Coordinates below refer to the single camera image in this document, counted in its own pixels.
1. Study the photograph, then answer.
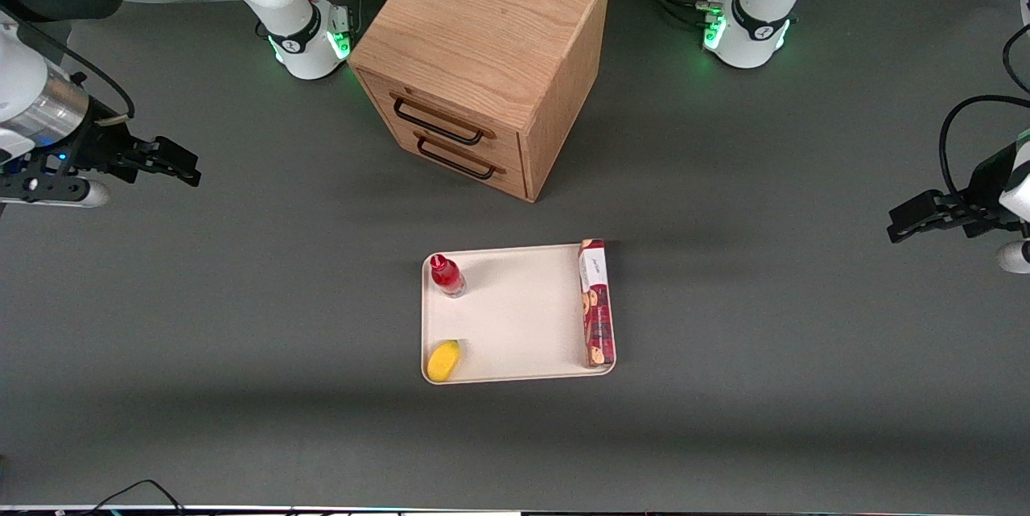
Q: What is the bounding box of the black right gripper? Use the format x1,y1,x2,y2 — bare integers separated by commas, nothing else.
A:
58,96,203,188

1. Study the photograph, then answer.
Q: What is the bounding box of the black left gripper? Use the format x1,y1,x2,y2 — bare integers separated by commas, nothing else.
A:
888,141,1024,244

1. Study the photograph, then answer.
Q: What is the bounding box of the red coke bottle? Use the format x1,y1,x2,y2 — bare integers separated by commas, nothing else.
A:
429,254,468,299

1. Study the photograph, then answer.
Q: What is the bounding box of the beige rectangular tray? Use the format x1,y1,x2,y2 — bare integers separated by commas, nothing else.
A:
421,243,617,385

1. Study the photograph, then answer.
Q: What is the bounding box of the yellow lemon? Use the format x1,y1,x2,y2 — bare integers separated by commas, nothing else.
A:
426,340,463,383

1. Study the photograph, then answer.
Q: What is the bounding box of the wooden two-drawer cabinet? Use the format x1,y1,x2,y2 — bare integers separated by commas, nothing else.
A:
348,0,611,204

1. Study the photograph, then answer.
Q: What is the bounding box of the red cookie box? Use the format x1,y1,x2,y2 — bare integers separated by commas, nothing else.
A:
579,239,616,369

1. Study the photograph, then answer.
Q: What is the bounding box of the black looped gripper cable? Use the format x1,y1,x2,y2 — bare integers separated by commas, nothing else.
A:
939,94,1030,207

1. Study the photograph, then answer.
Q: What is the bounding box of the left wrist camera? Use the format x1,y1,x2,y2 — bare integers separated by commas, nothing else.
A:
996,241,1030,275

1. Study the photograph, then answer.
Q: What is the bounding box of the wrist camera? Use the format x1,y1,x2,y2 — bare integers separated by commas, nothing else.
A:
0,165,111,209
996,241,1030,275

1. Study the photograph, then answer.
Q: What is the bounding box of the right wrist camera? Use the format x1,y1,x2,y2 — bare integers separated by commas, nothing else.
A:
0,165,111,209

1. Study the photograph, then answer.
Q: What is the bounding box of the black curved cable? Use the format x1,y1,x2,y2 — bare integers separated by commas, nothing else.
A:
1002,23,1030,95

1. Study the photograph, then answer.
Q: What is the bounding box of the long black drawer handle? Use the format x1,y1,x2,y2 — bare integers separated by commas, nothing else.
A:
392,97,486,147

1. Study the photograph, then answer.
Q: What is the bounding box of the short black drawer handle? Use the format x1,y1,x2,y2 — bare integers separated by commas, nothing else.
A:
415,135,496,181

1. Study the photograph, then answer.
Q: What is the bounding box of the black table edge cable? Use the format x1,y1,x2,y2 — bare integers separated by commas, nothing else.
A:
76,479,187,516

